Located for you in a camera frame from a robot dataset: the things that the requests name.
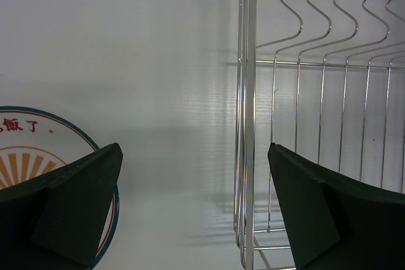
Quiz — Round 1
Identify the steel wire dish rack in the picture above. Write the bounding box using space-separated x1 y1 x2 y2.
233 0 404 269

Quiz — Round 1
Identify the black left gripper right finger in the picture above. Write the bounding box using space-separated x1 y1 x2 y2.
268 143 404 269

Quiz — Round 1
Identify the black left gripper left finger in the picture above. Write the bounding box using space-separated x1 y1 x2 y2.
1 143 123 269

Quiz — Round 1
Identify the orange sunburst plate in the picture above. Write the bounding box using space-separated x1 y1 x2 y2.
1 106 118 268

